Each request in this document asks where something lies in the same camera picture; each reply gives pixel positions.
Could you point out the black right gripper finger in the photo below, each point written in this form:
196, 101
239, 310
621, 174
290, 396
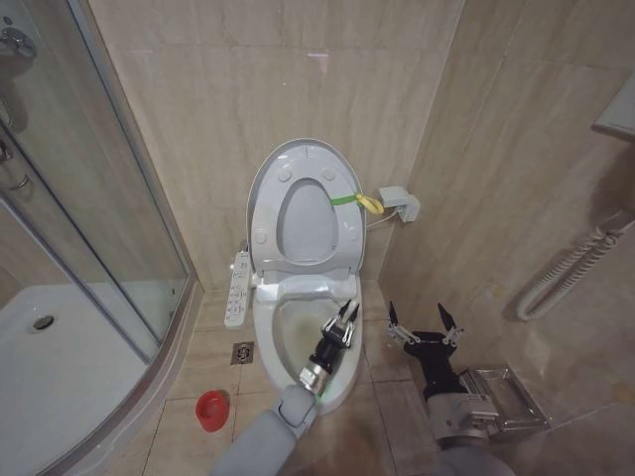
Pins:
395, 324
448, 322

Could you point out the white shower tray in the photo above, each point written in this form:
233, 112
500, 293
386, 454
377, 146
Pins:
59, 377

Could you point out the chrome paper holder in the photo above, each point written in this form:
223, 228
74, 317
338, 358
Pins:
521, 401

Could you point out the white toilet lid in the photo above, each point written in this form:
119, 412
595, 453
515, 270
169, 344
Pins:
305, 223

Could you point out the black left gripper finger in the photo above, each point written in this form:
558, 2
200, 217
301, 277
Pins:
353, 320
338, 313

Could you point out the red plastic cup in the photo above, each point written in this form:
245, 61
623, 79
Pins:
211, 404

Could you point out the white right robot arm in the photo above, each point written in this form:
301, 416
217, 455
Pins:
461, 436

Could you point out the metal shower drain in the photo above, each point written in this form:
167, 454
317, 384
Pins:
43, 323

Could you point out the grey wall socket box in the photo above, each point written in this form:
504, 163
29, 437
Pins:
399, 201

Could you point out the chrome shower faucet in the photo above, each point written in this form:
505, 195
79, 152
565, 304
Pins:
15, 44

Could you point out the metal floor drain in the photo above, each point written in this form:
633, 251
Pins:
243, 352

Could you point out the white toilet bowl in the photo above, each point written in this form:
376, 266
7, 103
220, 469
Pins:
265, 342

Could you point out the white bidet control panel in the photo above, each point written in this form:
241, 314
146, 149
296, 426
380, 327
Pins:
237, 292

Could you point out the glass shower enclosure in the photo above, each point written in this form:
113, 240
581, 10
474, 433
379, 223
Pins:
99, 173

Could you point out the white wall shelf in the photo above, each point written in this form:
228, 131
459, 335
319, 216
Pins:
617, 116

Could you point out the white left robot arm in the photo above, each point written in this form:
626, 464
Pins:
270, 431

